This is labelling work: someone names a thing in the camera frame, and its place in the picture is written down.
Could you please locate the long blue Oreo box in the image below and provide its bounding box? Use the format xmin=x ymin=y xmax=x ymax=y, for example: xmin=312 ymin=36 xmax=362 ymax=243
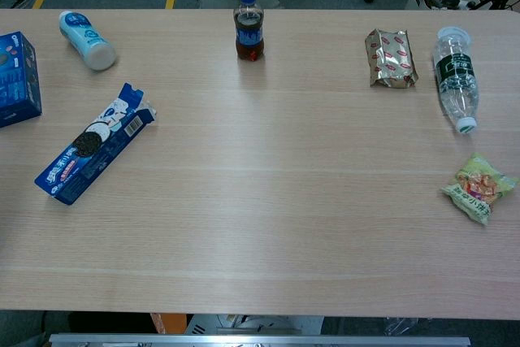
xmin=34 ymin=82 xmax=158 ymax=206

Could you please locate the cola bottle blue cap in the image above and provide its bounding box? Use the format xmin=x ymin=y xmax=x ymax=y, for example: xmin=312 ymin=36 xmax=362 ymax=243
xmin=232 ymin=0 xmax=265 ymax=61

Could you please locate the gold foil snack packet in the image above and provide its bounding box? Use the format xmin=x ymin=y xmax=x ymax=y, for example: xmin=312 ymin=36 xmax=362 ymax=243
xmin=364 ymin=28 xmax=419 ymax=89

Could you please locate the white device under table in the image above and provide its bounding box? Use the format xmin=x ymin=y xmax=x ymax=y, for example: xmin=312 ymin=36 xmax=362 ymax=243
xmin=184 ymin=314 xmax=325 ymax=336

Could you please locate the orange panel under table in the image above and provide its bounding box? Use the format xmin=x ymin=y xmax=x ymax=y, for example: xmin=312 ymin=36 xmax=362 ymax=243
xmin=149 ymin=313 xmax=188 ymax=335

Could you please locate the white milk drink bottle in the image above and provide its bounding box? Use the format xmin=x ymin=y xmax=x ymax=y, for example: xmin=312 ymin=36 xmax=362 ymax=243
xmin=58 ymin=10 xmax=118 ymax=72

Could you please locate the clear water bottle green label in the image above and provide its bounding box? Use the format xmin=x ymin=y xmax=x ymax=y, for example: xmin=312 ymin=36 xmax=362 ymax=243
xmin=431 ymin=26 xmax=479 ymax=135

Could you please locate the green snack bag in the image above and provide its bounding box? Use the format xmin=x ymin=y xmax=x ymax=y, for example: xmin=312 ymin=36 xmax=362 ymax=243
xmin=440 ymin=152 xmax=520 ymax=226

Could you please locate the aluminium rail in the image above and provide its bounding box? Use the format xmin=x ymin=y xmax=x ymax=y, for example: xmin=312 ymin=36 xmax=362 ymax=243
xmin=48 ymin=333 xmax=472 ymax=347

